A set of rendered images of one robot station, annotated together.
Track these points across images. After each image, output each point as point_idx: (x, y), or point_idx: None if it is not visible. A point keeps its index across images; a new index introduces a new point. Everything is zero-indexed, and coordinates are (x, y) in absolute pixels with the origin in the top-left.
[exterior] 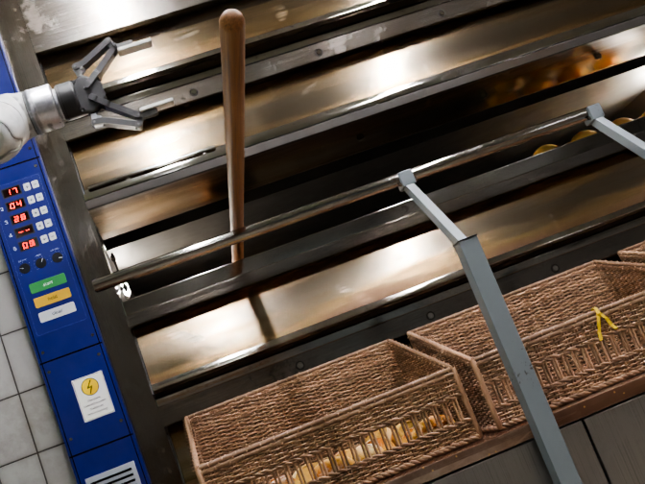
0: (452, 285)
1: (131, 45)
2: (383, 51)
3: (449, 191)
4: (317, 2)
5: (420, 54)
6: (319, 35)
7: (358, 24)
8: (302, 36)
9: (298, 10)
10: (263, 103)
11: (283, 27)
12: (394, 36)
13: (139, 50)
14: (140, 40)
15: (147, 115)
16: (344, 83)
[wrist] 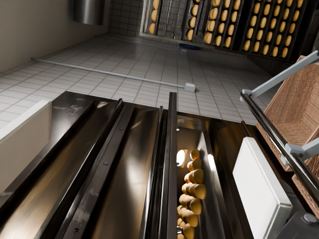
0: None
1: (18, 123)
2: (105, 200)
3: (231, 215)
4: (35, 209)
5: (124, 184)
6: (62, 221)
7: (77, 197)
8: (54, 229)
9: (27, 223)
10: None
11: (33, 237)
12: (101, 187)
13: (32, 156)
14: (27, 111)
15: (302, 208)
16: (114, 229)
